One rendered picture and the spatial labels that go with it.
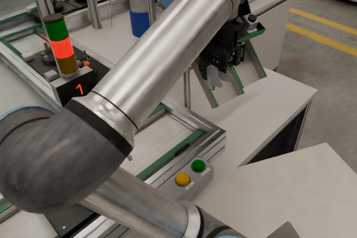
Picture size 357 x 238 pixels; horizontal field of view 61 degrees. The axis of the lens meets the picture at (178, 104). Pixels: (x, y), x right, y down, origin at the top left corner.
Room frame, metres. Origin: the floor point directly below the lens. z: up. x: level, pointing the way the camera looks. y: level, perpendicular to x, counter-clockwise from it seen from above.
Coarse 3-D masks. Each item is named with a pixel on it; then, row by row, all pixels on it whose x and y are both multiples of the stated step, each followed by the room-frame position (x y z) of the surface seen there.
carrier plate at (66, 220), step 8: (72, 208) 0.48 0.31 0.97; (80, 208) 0.48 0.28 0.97; (48, 216) 0.46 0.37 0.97; (56, 216) 0.45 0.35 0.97; (64, 216) 0.45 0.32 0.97; (72, 216) 0.45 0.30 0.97; (80, 216) 0.45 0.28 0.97; (88, 216) 0.45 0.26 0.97; (56, 224) 0.43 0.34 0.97; (64, 224) 0.43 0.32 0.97; (72, 224) 0.43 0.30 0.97; (80, 224) 0.43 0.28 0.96; (56, 232) 0.41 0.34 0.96; (64, 232) 0.41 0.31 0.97; (72, 232) 0.41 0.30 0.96
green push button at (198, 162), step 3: (195, 162) 0.62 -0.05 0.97; (198, 162) 0.62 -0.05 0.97; (201, 162) 0.62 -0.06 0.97; (192, 165) 0.61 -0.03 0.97; (195, 165) 0.60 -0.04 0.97; (198, 165) 0.60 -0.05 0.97; (201, 165) 0.60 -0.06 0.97; (204, 165) 0.60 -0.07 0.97; (195, 168) 0.59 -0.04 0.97; (198, 168) 0.59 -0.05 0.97; (201, 168) 0.59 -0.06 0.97; (204, 168) 0.60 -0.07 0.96; (198, 171) 0.59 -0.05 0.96
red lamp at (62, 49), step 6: (54, 42) 0.71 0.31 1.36; (60, 42) 0.71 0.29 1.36; (66, 42) 0.72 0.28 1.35; (54, 48) 0.71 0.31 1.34; (60, 48) 0.71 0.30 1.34; (66, 48) 0.71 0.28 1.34; (72, 48) 0.73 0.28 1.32; (54, 54) 0.72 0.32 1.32; (60, 54) 0.71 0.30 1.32; (66, 54) 0.71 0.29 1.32; (72, 54) 0.73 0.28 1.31
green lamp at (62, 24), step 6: (48, 24) 0.71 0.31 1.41; (54, 24) 0.71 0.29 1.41; (60, 24) 0.72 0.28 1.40; (48, 30) 0.71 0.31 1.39; (54, 30) 0.71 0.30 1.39; (60, 30) 0.71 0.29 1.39; (66, 30) 0.73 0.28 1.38; (48, 36) 0.72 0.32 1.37; (54, 36) 0.71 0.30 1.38; (60, 36) 0.71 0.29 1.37; (66, 36) 0.72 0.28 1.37
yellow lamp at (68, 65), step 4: (72, 56) 0.72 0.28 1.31; (56, 60) 0.72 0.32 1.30; (60, 60) 0.71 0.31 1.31; (64, 60) 0.71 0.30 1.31; (68, 60) 0.71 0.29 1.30; (72, 60) 0.72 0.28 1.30; (60, 64) 0.71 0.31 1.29; (64, 64) 0.71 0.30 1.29; (68, 64) 0.71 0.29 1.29; (72, 64) 0.72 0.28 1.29; (76, 64) 0.73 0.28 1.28; (60, 68) 0.71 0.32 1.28; (64, 68) 0.71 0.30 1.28; (68, 68) 0.71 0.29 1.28; (72, 68) 0.71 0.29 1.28; (76, 68) 0.73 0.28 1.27; (64, 72) 0.71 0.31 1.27; (68, 72) 0.71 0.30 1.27; (72, 72) 0.71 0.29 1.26
